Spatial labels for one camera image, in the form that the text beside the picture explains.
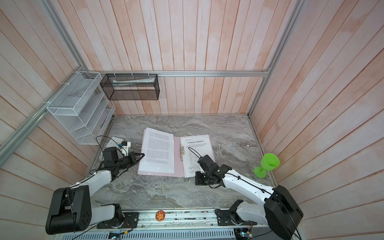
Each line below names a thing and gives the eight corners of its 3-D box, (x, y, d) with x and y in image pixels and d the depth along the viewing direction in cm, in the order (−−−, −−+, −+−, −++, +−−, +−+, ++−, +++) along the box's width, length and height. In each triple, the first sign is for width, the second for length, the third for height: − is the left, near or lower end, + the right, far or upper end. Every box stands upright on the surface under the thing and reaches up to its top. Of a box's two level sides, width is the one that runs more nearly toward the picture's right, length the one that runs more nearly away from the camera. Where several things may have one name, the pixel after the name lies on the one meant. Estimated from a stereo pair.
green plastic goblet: (254, 178, 89) (265, 166, 77) (251, 166, 94) (261, 153, 82) (268, 178, 89) (282, 166, 77) (264, 166, 94) (276, 153, 81)
